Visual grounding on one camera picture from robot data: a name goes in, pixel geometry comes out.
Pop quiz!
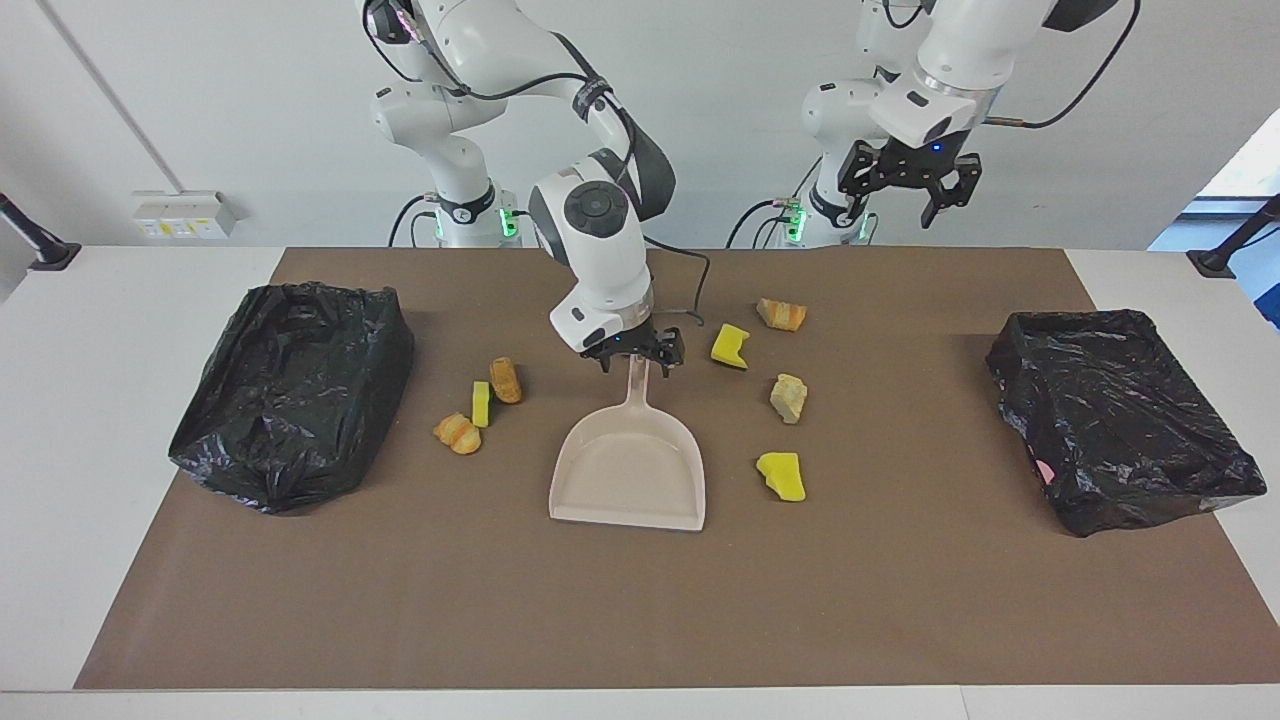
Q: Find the white wall socket strip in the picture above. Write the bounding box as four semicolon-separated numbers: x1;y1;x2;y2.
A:
132;191;237;241

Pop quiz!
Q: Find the brown table mat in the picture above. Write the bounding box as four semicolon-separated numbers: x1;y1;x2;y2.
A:
75;248;1280;691

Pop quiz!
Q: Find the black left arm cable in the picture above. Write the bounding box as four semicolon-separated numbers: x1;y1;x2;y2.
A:
983;0;1143;129

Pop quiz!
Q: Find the beige sponge chunk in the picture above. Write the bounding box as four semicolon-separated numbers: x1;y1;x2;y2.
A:
770;374;808;425

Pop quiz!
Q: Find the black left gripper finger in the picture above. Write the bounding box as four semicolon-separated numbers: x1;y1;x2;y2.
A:
922;158;983;229
838;142;881;196

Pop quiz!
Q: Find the black base cable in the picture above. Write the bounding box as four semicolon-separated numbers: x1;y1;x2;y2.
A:
727;198;801;249
388;195;441;248

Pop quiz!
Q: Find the yellow sponge wedge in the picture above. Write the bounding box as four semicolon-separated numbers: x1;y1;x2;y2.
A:
756;452;807;503

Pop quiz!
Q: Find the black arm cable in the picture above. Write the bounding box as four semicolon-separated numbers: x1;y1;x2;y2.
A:
983;0;1143;129
362;0;713;331

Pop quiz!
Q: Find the black bag lined pink bin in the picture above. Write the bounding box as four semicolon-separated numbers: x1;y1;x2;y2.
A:
986;309;1268;538

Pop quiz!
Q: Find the notched yellow sponge piece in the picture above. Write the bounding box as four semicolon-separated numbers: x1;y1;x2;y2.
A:
711;323;751;370

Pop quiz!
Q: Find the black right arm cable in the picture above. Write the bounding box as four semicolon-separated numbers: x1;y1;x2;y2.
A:
362;0;713;331

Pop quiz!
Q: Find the beige plastic dustpan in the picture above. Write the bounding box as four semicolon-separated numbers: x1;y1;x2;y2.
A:
548;355;707;532

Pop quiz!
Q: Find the black stand foot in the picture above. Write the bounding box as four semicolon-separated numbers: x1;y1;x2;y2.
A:
1187;195;1280;279
0;192;81;271

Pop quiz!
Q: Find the orange striped croissant piece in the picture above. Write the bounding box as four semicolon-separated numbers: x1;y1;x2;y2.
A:
433;413;482;456

